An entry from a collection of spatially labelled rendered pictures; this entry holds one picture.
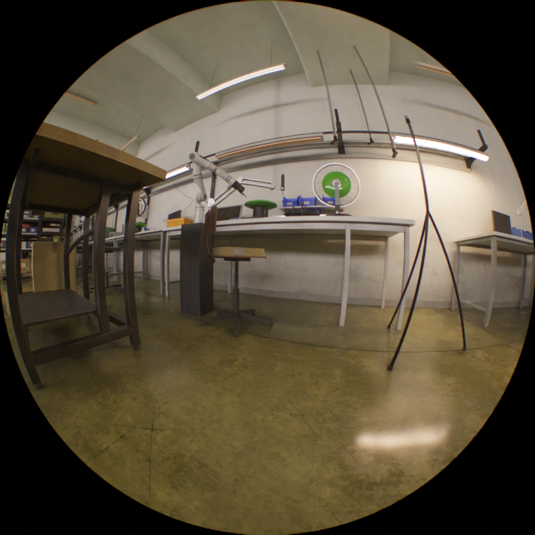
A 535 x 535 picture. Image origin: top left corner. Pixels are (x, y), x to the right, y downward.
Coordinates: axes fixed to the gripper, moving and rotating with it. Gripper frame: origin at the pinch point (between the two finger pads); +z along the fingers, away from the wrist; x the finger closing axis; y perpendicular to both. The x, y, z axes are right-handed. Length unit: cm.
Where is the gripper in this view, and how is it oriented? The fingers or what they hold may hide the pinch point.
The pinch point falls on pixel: (246, 197)
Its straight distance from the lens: 182.8
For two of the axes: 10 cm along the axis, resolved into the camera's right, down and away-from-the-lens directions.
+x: -3.7, -0.6, 9.3
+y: 5.6, -8.1, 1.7
